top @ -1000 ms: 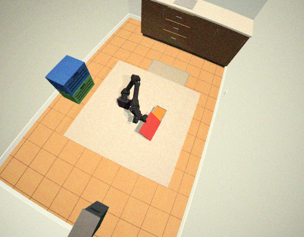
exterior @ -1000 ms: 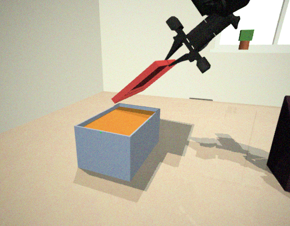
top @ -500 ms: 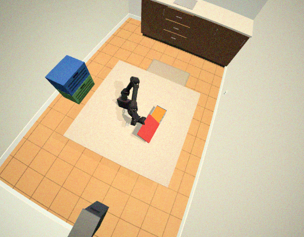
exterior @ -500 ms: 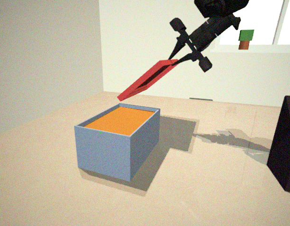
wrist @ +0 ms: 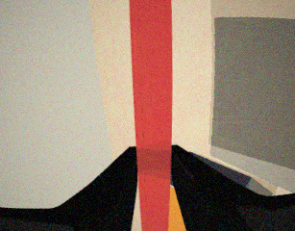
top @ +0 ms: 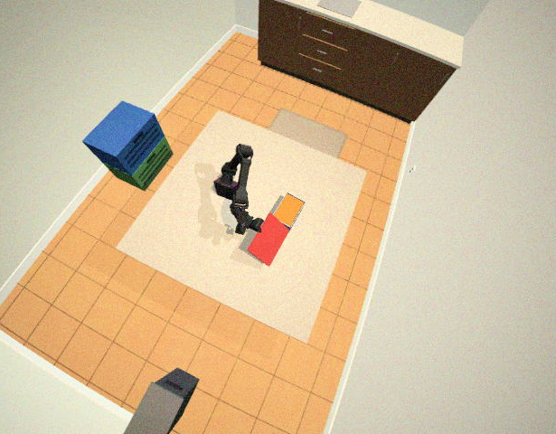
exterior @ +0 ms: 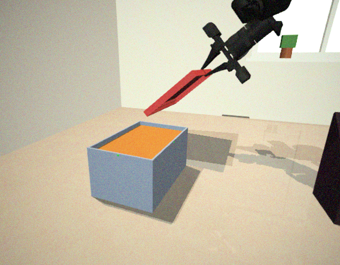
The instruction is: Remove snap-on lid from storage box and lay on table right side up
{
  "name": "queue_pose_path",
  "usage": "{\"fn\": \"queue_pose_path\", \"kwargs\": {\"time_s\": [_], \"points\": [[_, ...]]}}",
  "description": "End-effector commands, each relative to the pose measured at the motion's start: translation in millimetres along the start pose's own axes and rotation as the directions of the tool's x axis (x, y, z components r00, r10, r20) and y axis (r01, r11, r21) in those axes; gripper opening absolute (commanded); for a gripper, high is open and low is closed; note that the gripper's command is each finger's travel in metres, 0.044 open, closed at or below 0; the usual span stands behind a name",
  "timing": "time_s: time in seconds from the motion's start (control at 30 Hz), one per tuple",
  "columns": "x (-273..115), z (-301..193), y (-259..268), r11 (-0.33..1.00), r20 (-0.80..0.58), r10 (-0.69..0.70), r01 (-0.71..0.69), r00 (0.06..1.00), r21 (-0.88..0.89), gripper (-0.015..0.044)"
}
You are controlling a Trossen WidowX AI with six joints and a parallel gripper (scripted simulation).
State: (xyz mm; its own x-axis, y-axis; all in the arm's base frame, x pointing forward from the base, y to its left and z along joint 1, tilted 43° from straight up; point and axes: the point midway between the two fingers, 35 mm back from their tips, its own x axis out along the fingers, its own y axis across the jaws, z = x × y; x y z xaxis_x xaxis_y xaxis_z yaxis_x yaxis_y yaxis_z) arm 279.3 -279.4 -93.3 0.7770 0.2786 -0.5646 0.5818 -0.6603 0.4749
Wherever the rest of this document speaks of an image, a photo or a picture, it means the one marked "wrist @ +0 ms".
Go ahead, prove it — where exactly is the dark grey open box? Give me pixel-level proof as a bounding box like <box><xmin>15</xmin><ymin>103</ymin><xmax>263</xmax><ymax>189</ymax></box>
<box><xmin>167</xmin><ymin>151</ymin><xmax>252</xmax><ymax>231</ymax></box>

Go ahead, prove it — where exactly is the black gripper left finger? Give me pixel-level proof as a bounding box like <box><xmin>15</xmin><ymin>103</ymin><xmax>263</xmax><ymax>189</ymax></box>
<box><xmin>0</xmin><ymin>146</ymin><xmax>138</xmax><ymax>231</ymax></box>

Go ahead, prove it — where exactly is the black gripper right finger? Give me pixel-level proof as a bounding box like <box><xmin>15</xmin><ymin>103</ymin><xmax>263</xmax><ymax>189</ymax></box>
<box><xmin>170</xmin><ymin>145</ymin><xmax>295</xmax><ymax>231</ymax></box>

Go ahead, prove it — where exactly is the red lid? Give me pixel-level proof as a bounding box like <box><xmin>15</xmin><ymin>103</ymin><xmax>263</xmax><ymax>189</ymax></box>
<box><xmin>129</xmin><ymin>0</ymin><xmax>173</xmax><ymax>231</ymax></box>

